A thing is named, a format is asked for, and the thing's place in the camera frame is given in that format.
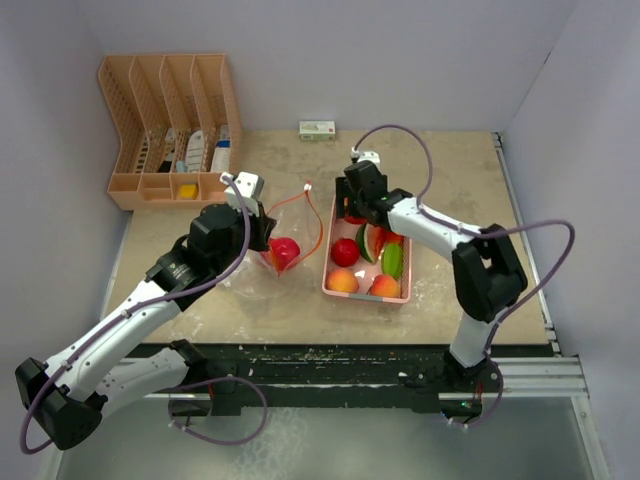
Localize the red apple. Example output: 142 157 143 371
344 215 367 225
269 237 300 271

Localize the dark red round fruit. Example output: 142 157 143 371
330 238 360 268

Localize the clear orange-zipper top bag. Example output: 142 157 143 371
223 181 324 300

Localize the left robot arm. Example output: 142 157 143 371
15 200 277 455

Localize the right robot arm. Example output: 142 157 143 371
335 160 528 391

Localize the yellow grey stamp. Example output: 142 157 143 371
178 184 198 200

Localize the watermelon slice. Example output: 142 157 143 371
355 223 386 264

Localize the blue white box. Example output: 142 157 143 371
210 140 231 172

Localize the pink perforated plastic basket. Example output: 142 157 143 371
322 201 412 305

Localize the white leaflet package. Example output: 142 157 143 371
184 130 205 172

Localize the green white small box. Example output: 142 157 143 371
298 120 336 142

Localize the peach plastic file organizer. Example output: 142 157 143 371
98 53 243 211

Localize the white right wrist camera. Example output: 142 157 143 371
350 147 381 167

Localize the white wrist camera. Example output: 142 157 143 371
220 171 264 211
350 147 381 167

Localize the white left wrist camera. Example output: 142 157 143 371
220 171 264 211

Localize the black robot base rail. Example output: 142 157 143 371
119 338 506 419

